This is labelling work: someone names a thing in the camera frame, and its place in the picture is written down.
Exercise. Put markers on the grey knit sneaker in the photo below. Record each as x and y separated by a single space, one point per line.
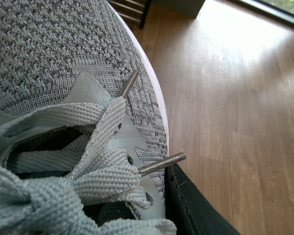
81 114

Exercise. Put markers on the black metal shoe rack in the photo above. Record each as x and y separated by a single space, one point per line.
132 11

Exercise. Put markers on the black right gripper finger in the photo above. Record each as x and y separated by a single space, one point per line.
190 211

